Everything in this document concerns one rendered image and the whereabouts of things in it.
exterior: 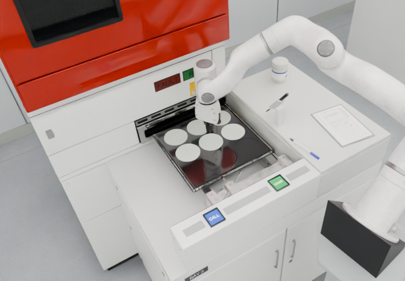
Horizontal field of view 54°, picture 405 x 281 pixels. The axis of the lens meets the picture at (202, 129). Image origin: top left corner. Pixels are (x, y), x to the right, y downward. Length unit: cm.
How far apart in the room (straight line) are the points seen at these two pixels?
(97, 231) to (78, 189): 32
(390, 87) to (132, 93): 92
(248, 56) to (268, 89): 39
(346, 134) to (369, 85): 32
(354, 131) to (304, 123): 19
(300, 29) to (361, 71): 24
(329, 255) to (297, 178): 27
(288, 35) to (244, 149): 48
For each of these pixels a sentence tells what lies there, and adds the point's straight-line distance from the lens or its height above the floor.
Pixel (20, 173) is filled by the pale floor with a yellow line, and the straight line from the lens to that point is 312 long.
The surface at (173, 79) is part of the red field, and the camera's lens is 164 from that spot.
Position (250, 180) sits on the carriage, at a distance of 152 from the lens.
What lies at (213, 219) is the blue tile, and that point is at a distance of 131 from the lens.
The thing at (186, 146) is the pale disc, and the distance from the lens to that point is 162.
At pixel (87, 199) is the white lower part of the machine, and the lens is 187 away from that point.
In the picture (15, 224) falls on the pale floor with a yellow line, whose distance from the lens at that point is 283.
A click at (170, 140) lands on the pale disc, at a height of 90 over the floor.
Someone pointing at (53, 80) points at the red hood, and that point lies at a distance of 141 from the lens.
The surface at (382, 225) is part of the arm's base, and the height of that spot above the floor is 98.
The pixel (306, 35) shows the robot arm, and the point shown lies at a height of 137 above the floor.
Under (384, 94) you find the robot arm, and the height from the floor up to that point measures 126.
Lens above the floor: 204
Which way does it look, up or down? 42 degrees down
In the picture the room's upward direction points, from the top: 6 degrees counter-clockwise
